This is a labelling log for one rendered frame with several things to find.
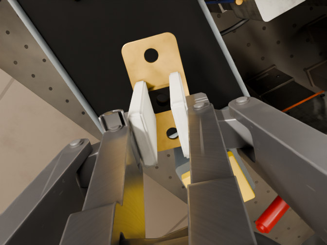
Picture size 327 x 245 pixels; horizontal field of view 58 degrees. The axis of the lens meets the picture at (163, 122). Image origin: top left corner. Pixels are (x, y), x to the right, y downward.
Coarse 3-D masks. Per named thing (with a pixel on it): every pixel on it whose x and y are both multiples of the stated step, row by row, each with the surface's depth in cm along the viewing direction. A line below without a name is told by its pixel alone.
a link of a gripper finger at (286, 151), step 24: (240, 120) 12; (264, 120) 10; (288, 120) 10; (264, 144) 10; (288, 144) 9; (312, 144) 8; (264, 168) 11; (288, 168) 9; (312, 168) 8; (288, 192) 9; (312, 192) 8; (312, 216) 8
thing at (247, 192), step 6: (234, 162) 30; (234, 168) 30; (240, 168) 31; (186, 174) 31; (234, 174) 31; (240, 174) 31; (186, 180) 31; (240, 180) 31; (246, 180) 31; (186, 186) 31; (240, 186) 31; (246, 186) 31; (246, 192) 32; (252, 192) 32; (246, 198) 32; (252, 198) 32
